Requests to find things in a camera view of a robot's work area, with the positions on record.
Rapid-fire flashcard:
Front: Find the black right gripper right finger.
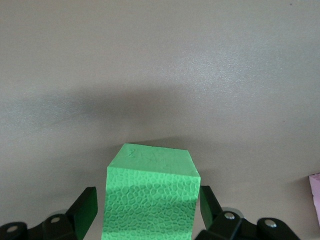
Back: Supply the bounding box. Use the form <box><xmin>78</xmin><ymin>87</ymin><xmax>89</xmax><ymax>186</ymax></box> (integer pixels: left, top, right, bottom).
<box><xmin>193</xmin><ymin>185</ymin><xmax>301</xmax><ymax>240</ymax></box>

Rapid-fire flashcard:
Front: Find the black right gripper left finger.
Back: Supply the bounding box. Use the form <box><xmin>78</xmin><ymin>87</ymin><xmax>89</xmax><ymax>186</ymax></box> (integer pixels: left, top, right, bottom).
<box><xmin>0</xmin><ymin>186</ymin><xmax>99</xmax><ymax>240</ymax></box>

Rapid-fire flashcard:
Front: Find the green foam block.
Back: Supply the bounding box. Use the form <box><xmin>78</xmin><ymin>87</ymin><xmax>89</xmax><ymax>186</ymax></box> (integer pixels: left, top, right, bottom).
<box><xmin>100</xmin><ymin>142</ymin><xmax>202</xmax><ymax>240</ymax></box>

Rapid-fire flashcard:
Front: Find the pink foam block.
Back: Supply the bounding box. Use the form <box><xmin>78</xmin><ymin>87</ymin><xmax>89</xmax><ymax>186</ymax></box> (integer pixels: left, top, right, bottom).
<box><xmin>308</xmin><ymin>171</ymin><xmax>320</xmax><ymax>220</ymax></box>

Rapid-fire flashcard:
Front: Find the brown table cover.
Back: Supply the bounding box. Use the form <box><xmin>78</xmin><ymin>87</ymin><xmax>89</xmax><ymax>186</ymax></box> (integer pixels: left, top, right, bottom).
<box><xmin>0</xmin><ymin>0</ymin><xmax>320</xmax><ymax>240</ymax></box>

